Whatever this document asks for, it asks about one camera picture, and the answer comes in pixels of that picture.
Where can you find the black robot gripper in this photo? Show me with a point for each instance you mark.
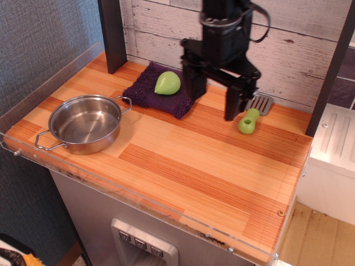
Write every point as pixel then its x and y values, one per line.
pixel 221 56

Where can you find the green handled grey spatula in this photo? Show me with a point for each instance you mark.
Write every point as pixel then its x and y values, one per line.
pixel 260 105

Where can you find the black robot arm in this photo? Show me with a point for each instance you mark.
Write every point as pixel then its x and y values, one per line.
pixel 227 9

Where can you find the purple cloth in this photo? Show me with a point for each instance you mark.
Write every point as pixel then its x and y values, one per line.
pixel 142 92

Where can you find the green toy pear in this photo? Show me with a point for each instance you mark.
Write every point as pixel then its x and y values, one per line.
pixel 168 83

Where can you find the stainless steel pot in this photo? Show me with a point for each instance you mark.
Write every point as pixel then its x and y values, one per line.
pixel 86 124

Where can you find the white toy sink unit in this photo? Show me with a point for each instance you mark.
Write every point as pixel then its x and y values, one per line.
pixel 327 180

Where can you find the grey toy fridge cabinet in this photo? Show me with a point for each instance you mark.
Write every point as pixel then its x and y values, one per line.
pixel 133 221

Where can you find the silver dispenser panel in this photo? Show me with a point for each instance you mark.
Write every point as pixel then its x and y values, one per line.
pixel 137 247

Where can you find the orange object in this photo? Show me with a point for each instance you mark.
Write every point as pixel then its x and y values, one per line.
pixel 31 260

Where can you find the dark left post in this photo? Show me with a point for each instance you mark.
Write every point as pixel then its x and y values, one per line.
pixel 113 34

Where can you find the dark post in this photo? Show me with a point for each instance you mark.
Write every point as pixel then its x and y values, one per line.
pixel 113 34
pixel 334 67

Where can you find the dark right post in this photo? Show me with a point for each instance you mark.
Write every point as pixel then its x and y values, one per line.
pixel 334 67

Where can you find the clear acrylic guard rail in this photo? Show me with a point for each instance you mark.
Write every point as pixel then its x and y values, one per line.
pixel 268 162

